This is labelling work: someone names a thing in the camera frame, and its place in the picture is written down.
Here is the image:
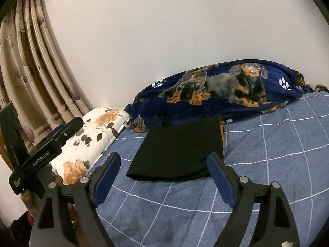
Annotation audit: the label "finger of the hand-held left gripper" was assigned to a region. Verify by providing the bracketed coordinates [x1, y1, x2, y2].
[60, 117, 84, 144]

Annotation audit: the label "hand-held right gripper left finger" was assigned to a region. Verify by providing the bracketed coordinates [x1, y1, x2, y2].
[29, 152, 121, 247]

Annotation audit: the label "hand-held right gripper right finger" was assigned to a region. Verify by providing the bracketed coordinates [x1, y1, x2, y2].
[206, 152, 301, 247]

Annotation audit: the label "black pants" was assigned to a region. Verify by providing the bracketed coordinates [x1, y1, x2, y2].
[126, 115, 225, 183]

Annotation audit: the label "person's left hand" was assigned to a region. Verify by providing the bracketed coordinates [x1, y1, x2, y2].
[21, 188, 39, 218]

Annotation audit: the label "white floral pillow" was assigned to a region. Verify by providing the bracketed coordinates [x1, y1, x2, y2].
[49, 107, 131, 186]

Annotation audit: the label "brown wooden door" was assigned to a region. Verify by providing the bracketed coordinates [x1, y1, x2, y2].
[0, 134, 14, 171]

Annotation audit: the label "blue checked bedsheet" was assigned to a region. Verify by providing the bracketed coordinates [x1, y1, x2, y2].
[95, 91, 329, 247]

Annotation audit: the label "beige patterned curtain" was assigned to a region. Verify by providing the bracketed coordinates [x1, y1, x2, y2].
[0, 0, 94, 157]

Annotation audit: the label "navy dog-print blanket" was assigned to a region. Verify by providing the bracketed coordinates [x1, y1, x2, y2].
[125, 60, 329, 133]

